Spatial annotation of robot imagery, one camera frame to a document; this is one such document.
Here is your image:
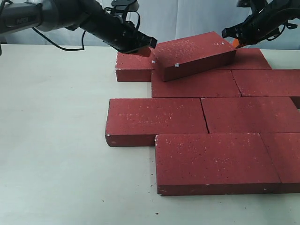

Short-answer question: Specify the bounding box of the large front red brick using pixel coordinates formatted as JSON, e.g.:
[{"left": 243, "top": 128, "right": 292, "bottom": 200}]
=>
[{"left": 105, "top": 98, "right": 208, "bottom": 147}]

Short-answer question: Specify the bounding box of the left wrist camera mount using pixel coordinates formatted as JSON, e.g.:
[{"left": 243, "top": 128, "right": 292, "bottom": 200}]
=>
[{"left": 111, "top": 0, "right": 139, "bottom": 19}]

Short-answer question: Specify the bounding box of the middle row right red brick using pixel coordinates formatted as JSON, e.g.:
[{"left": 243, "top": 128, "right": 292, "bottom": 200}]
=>
[{"left": 201, "top": 97, "right": 300, "bottom": 133}]

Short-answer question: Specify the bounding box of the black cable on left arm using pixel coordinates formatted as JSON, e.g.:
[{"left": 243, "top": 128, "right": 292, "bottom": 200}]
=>
[{"left": 32, "top": 9, "right": 141, "bottom": 52}]

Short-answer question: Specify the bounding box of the front left base red brick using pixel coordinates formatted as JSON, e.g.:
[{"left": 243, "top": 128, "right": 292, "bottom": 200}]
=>
[{"left": 155, "top": 133, "right": 281, "bottom": 196}]

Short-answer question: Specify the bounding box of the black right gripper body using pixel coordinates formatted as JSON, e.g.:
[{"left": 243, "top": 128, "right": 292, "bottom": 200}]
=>
[{"left": 222, "top": 4, "right": 285, "bottom": 46}]

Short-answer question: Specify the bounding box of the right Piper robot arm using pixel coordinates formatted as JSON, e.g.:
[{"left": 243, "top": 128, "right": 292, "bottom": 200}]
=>
[{"left": 222, "top": 0, "right": 300, "bottom": 48}]

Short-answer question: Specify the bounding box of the white backdrop cloth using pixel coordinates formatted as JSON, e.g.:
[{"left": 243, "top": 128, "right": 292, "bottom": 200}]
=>
[{"left": 0, "top": 0, "right": 300, "bottom": 50}]

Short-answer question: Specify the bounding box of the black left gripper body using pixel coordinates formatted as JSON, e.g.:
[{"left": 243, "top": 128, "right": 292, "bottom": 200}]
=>
[{"left": 80, "top": 4, "right": 157, "bottom": 53}]

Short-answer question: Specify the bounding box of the base red brick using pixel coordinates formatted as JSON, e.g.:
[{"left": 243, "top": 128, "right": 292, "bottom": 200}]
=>
[
  {"left": 261, "top": 133, "right": 300, "bottom": 194},
  {"left": 155, "top": 133, "right": 281, "bottom": 196}
]

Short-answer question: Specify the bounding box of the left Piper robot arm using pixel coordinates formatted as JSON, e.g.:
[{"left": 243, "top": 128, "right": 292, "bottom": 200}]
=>
[{"left": 0, "top": 0, "right": 157, "bottom": 57}]

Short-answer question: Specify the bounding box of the red brick moved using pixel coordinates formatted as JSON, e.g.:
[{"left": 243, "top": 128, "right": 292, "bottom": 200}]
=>
[{"left": 151, "top": 70, "right": 241, "bottom": 98}]

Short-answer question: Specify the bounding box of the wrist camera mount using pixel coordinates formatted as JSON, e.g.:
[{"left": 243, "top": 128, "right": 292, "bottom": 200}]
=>
[
  {"left": 236, "top": 0, "right": 268, "bottom": 12},
  {"left": 111, "top": 0, "right": 139, "bottom": 19}
]

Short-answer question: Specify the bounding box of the front right base red brick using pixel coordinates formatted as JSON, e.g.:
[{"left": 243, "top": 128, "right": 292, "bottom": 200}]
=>
[{"left": 261, "top": 133, "right": 300, "bottom": 194}]

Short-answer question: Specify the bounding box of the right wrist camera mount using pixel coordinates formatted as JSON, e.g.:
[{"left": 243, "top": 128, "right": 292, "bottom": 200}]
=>
[{"left": 236, "top": 0, "right": 268, "bottom": 12}]

